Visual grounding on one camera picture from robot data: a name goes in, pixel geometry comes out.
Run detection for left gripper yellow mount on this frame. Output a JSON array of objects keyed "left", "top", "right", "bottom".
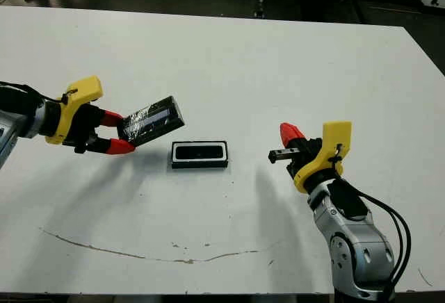
[{"left": 44, "top": 75, "right": 136, "bottom": 157}]

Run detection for right gripper yellow mount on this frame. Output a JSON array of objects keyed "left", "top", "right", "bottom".
[{"left": 268, "top": 120, "right": 353, "bottom": 193}]

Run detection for glossy black box lid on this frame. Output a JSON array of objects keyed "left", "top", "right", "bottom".
[{"left": 116, "top": 96, "right": 186, "bottom": 147}]

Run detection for black box base white insert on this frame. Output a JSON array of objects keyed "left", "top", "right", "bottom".
[{"left": 170, "top": 140, "right": 229, "bottom": 170}]

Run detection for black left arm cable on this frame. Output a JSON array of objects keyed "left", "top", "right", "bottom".
[{"left": 0, "top": 80, "right": 69, "bottom": 104}]

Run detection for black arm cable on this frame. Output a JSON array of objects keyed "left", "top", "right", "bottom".
[
  {"left": 361, "top": 193, "right": 413, "bottom": 293},
  {"left": 0, "top": 80, "right": 69, "bottom": 104}
]

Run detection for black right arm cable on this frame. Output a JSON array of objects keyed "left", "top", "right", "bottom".
[{"left": 361, "top": 193, "right": 413, "bottom": 293}]

